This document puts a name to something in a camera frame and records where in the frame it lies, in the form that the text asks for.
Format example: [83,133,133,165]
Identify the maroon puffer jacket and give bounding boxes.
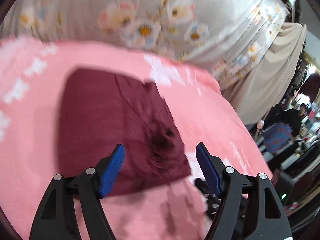
[56,69,190,195]

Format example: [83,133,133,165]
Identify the person in dark clothes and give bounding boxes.
[274,103,307,137]

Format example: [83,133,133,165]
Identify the pink printed blanket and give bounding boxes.
[1,36,271,239]

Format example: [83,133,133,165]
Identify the beige fabric cover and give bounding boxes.
[222,22,307,125]

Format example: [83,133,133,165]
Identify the blue patterned cloth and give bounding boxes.
[259,122,292,154]

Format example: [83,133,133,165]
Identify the grey floral bed sheet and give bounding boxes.
[1,0,288,89]

